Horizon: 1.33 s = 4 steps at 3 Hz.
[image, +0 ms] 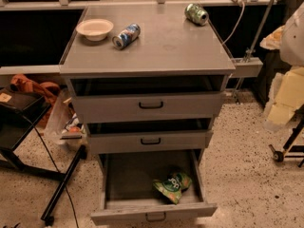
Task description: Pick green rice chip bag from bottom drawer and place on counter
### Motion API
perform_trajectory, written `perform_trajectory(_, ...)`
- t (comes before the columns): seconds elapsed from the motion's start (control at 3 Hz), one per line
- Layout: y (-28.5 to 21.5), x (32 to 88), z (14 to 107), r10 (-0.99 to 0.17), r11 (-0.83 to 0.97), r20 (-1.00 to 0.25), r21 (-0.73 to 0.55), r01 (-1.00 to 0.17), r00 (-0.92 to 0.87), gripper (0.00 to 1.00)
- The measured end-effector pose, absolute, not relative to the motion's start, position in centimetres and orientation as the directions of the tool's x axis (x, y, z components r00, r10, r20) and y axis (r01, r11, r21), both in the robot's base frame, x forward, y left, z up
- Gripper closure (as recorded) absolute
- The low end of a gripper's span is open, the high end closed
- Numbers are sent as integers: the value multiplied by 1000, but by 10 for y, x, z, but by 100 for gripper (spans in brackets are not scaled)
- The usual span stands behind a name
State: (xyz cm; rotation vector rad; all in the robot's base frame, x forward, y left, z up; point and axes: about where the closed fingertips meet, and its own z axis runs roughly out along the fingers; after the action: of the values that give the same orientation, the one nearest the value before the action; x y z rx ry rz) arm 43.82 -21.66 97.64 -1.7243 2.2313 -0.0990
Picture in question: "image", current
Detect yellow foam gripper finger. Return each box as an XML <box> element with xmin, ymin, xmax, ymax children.
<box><xmin>264</xmin><ymin>66</ymin><xmax>304</xmax><ymax>130</ymax></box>

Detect green rice chip bag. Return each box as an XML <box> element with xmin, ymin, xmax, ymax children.
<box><xmin>153</xmin><ymin>172</ymin><xmax>192</xmax><ymax>204</ymax></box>

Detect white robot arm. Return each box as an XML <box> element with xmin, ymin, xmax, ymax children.
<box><xmin>260</xmin><ymin>3</ymin><xmax>304</xmax><ymax>131</ymax></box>

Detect grey middle drawer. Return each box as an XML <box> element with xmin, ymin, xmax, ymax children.
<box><xmin>88</xmin><ymin>130</ymin><xmax>213</xmax><ymax>154</ymax></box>

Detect grey drawer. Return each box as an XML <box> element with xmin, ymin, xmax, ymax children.
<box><xmin>88</xmin><ymin>130</ymin><xmax>213</xmax><ymax>154</ymax></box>
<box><xmin>72</xmin><ymin>93</ymin><xmax>223</xmax><ymax>124</ymax></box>
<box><xmin>91</xmin><ymin>150</ymin><xmax>217</xmax><ymax>225</ymax></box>

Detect grey drawer cabinet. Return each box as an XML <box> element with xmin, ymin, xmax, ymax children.
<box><xmin>58</xmin><ymin>3</ymin><xmax>237</xmax><ymax>163</ymax></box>

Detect grey top drawer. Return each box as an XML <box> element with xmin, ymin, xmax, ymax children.
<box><xmin>72</xmin><ymin>93</ymin><xmax>223</xmax><ymax>124</ymax></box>

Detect grey bottom drawer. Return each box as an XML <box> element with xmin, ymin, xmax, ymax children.
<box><xmin>91</xmin><ymin>150</ymin><xmax>217</xmax><ymax>225</ymax></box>

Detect clear plastic bag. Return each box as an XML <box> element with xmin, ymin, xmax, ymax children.
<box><xmin>44</xmin><ymin>88</ymin><xmax>87</xmax><ymax>151</ymax></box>

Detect orange cloth bag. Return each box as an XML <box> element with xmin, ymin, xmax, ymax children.
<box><xmin>10</xmin><ymin>74</ymin><xmax>61</xmax><ymax>127</ymax></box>

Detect black tripod wheel base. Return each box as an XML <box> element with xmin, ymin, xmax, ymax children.
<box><xmin>269</xmin><ymin>119</ymin><xmax>304</xmax><ymax>167</ymax></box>

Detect metal stand pole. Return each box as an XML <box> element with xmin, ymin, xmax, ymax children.
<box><xmin>232</xmin><ymin>0</ymin><xmax>275</xmax><ymax>104</ymax></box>

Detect green soda can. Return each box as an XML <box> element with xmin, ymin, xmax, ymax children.
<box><xmin>184</xmin><ymin>4</ymin><xmax>209</xmax><ymax>26</ymax></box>

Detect blue soda can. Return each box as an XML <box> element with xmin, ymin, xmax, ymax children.
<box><xmin>112</xmin><ymin>23</ymin><xmax>141</xmax><ymax>49</ymax></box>

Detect white paper bowl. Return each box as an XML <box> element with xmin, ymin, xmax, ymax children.
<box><xmin>76</xmin><ymin>19</ymin><xmax>114</xmax><ymax>42</ymax></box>

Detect black metal cart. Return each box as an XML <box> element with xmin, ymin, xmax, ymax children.
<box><xmin>0</xmin><ymin>87</ymin><xmax>86</xmax><ymax>227</ymax></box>

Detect white power cable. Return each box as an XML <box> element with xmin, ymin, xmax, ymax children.
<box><xmin>221</xmin><ymin>1</ymin><xmax>247</xmax><ymax>46</ymax></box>

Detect black floor cable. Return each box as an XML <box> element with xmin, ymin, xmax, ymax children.
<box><xmin>18</xmin><ymin>114</ymin><xmax>80</xmax><ymax>228</ymax></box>

